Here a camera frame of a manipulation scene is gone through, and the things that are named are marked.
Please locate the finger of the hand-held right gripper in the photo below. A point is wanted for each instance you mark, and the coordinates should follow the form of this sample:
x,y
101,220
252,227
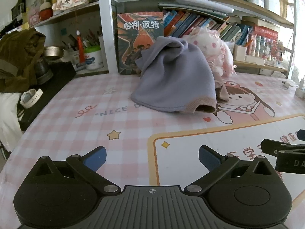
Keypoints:
x,y
269,145

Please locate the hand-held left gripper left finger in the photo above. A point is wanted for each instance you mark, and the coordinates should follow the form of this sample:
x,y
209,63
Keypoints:
x,y
95,158

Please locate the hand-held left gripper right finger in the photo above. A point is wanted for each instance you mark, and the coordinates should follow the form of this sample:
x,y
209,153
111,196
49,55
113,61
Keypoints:
x,y
209,157

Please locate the purple and brown sweater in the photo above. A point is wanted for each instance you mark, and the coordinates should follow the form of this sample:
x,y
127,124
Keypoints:
x,y
176,76

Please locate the pink checked desk mat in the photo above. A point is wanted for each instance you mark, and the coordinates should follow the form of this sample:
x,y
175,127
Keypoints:
x,y
71,124

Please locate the white charger plug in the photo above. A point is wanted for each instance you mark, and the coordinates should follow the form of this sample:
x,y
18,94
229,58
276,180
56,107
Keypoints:
x,y
300,90

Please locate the white wristwatch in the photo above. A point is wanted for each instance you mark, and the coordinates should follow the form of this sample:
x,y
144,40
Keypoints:
x,y
35,95

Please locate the black keyboard instrument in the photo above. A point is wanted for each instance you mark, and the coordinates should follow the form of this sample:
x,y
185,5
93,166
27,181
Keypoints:
x,y
59,76

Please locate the white cloth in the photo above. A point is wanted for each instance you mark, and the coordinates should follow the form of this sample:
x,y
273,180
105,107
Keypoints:
x,y
9,119

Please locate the white storage box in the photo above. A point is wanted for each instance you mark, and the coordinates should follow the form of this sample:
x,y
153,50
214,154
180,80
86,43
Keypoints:
x,y
240,53

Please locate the white jar green lid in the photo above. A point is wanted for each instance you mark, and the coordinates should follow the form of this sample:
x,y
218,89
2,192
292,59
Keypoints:
x,y
94,59

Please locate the dark metal pot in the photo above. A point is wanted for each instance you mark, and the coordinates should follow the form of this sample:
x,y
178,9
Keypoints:
x,y
44,71

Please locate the row of colourful packets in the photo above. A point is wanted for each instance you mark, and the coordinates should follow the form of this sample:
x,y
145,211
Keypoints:
x,y
265,44

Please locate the orange tasselled pen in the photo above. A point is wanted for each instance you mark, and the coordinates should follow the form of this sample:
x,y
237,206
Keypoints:
x,y
81,50

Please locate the pink white plush toy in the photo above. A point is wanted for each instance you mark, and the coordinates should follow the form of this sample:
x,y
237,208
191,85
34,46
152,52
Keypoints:
x,y
214,45

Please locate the metal bowl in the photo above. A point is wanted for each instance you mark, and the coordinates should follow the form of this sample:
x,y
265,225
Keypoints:
x,y
53,51

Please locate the bunch of pens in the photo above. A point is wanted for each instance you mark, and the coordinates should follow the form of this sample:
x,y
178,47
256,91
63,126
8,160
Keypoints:
x,y
89,39

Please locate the large illustrated book box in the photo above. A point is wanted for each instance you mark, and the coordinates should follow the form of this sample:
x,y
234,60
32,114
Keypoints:
x,y
133,35

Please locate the olive green garment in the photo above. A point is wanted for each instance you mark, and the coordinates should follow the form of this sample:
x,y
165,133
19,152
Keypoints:
x,y
21,45

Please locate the row of books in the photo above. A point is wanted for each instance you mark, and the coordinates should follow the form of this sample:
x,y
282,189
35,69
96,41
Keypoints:
x,y
190,19

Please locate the wooden shelving unit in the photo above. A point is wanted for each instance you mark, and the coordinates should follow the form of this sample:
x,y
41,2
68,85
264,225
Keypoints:
x,y
104,16

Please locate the grey flat laptop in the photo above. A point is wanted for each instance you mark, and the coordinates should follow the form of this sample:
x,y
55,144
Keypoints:
x,y
185,10

